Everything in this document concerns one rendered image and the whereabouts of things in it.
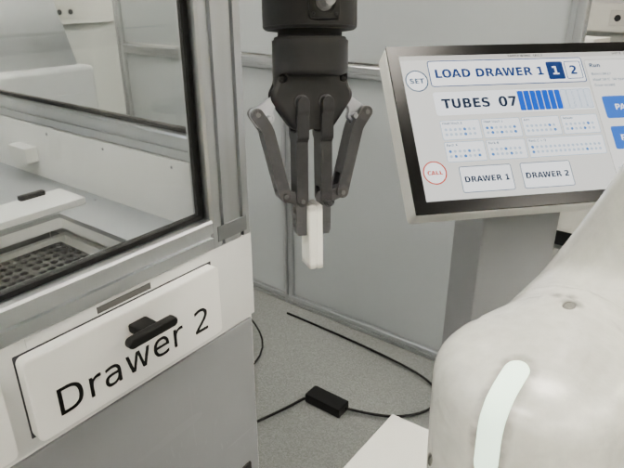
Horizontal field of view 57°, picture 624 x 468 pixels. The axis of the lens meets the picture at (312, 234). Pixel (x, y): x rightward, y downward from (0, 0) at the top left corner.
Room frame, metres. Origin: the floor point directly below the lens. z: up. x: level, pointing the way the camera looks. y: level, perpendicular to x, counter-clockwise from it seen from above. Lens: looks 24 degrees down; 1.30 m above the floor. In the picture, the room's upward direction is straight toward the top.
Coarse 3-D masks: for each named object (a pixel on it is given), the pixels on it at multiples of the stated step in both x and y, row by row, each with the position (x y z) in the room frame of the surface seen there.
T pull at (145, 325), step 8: (136, 320) 0.61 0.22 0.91; (144, 320) 0.61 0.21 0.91; (152, 320) 0.61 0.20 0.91; (160, 320) 0.61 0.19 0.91; (168, 320) 0.61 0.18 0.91; (176, 320) 0.62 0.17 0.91; (136, 328) 0.60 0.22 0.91; (144, 328) 0.60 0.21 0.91; (152, 328) 0.60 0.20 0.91; (160, 328) 0.60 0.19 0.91; (168, 328) 0.61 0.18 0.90; (136, 336) 0.58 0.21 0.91; (144, 336) 0.58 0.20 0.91; (152, 336) 0.59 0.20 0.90; (128, 344) 0.57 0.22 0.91; (136, 344) 0.57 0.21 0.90
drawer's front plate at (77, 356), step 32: (160, 288) 0.67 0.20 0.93; (192, 288) 0.69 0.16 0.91; (96, 320) 0.59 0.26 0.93; (128, 320) 0.61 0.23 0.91; (192, 320) 0.69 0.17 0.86; (32, 352) 0.52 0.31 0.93; (64, 352) 0.54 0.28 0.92; (96, 352) 0.57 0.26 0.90; (128, 352) 0.60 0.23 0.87; (160, 352) 0.64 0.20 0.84; (32, 384) 0.50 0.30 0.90; (64, 384) 0.53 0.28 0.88; (96, 384) 0.56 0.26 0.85; (128, 384) 0.60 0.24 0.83; (32, 416) 0.50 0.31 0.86; (64, 416) 0.53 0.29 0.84
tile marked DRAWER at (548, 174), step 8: (560, 160) 0.95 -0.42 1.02; (568, 160) 0.95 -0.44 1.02; (520, 168) 0.92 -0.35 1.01; (528, 168) 0.93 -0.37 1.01; (536, 168) 0.93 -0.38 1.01; (544, 168) 0.93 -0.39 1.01; (552, 168) 0.93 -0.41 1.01; (560, 168) 0.94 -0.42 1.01; (568, 168) 0.94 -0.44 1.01; (528, 176) 0.92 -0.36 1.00; (536, 176) 0.92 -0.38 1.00; (544, 176) 0.92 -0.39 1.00; (552, 176) 0.92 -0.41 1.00; (560, 176) 0.92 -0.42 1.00; (568, 176) 0.93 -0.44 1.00; (528, 184) 0.91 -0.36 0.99; (536, 184) 0.91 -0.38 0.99; (544, 184) 0.91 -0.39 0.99; (552, 184) 0.91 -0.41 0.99; (560, 184) 0.92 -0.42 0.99; (568, 184) 0.92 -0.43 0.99
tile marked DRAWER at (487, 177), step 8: (464, 168) 0.91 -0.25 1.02; (472, 168) 0.91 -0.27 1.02; (480, 168) 0.91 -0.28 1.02; (488, 168) 0.91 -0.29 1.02; (496, 168) 0.92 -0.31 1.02; (504, 168) 0.92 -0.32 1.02; (464, 176) 0.90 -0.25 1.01; (472, 176) 0.90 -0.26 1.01; (480, 176) 0.90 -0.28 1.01; (488, 176) 0.91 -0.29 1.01; (496, 176) 0.91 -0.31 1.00; (504, 176) 0.91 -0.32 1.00; (512, 176) 0.91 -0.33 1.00; (464, 184) 0.89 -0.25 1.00; (472, 184) 0.89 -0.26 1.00; (480, 184) 0.89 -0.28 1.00; (488, 184) 0.90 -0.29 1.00; (496, 184) 0.90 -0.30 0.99; (504, 184) 0.90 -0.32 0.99; (512, 184) 0.90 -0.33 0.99; (464, 192) 0.88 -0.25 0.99; (472, 192) 0.88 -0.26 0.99
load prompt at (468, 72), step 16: (432, 64) 1.03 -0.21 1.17; (448, 64) 1.03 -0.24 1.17; (464, 64) 1.04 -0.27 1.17; (480, 64) 1.04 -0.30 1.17; (496, 64) 1.05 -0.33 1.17; (512, 64) 1.06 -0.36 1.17; (528, 64) 1.06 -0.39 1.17; (544, 64) 1.07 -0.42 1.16; (560, 64) 1.07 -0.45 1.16; (576, 64) 1.08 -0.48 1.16; (432, 80) 1.01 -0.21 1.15; (448, 80) 1.01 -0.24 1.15; (464, 80) 1.02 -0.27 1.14; (480, 80) 1.02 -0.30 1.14; (496, 80) 1.03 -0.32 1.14; (512, 80) 1.03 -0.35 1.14; (528, 80) 1.04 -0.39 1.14; (544, 80) 1.04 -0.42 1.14; (560, 80) 1.05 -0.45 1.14; (576, 80) 1.06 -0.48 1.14
